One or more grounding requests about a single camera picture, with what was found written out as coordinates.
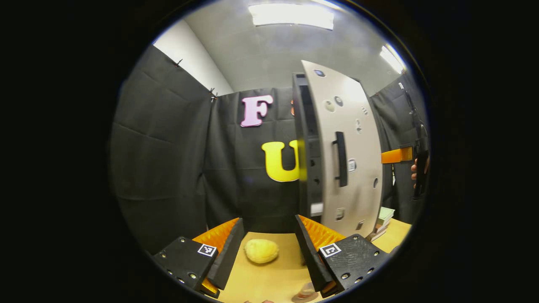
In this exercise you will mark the dark grey cabinet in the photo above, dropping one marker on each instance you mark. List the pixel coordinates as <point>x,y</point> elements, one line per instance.
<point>311,168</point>

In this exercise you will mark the green book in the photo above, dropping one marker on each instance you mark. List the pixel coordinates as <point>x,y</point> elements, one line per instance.
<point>386,213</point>

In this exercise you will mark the yellow round sponge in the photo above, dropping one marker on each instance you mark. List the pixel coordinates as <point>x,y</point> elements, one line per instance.
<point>261,251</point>

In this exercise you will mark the narrow ceiling light panel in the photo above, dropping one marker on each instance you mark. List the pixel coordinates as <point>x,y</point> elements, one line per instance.
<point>391,59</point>

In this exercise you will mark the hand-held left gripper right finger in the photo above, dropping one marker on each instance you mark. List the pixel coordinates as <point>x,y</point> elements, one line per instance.
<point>308,248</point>

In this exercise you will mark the black binder clip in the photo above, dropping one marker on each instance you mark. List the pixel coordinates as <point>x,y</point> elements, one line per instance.
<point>179,63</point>
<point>213,94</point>

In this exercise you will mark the black backdrop cloth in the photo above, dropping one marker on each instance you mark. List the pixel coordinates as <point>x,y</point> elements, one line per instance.
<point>168,168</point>

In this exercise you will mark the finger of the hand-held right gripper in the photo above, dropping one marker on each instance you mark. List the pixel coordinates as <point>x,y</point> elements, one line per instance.
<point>396,155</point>

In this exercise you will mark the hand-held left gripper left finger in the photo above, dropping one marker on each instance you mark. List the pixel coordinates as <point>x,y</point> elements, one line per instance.
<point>229,248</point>

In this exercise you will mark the large ceiling light panel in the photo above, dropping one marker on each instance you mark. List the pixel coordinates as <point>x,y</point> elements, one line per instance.
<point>290,16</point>

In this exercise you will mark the beige cabinet door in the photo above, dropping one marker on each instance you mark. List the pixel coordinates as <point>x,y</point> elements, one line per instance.
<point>362,126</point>

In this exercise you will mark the dark brown book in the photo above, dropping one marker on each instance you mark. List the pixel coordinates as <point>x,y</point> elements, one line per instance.
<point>376,236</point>

